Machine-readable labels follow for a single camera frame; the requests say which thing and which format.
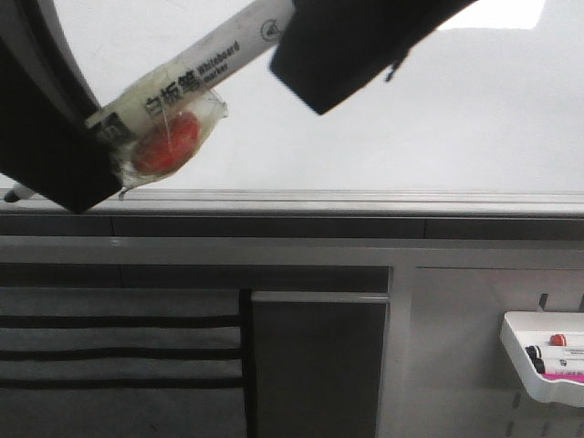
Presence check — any black-capped marker in tray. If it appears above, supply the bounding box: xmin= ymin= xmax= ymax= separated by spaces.
xmin=525 ymin=345 xmax=584 ymax=360
xmin=531 ymin=359 xmax=583 ymax=375

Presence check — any dark grey panel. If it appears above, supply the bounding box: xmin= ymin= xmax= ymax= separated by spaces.
xmin=252 ymin=291 xmax=389 ymax=437

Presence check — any white black-tipped whiteboard marker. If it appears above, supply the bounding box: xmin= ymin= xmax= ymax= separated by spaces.
xmin=4 ymin=1 xmax=295 ymax=203

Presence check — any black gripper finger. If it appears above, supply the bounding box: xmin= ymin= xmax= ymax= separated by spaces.
xmin=1 ymin=1 xmax=121 ymax=214
xmin=270 ymin=0 xmax=470 ymax=115

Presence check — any pink marker in tray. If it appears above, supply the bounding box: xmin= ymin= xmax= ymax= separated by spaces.
xmin=541 ymin=373 xmax=584 ymax=383

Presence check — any red-capped marker in tray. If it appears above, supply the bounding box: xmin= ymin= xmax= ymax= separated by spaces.
xmin=549 ymin=333 xmax=584 ymax=347

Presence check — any upper black-capped marker in tray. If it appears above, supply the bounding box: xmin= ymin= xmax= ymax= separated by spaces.
xmin=525 ymin=345 xmax=584 ymax=360

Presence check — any lower black-capped marker in tray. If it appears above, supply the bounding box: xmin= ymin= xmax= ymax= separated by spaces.
xmin=531 ymin=359 xmax=583 ymax=375

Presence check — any white wavy-edged marker tray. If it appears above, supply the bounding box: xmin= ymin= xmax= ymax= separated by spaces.
xmin=500 ymin=311 xmax=583 ymax=408

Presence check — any white whiteboard with aluminium frame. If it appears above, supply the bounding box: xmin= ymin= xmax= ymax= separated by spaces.
xmin=0 ymin=0 xmax=584 ymax=218

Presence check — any grey fabric organiser with black stripes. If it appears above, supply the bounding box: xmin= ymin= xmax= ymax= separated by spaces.
xmin=1 ymin=287 xmax=255 ymax=437

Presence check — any red round magnet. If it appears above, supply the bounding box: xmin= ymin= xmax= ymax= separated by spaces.
xmin=131 ymin=112 xmax=201 ymax=175

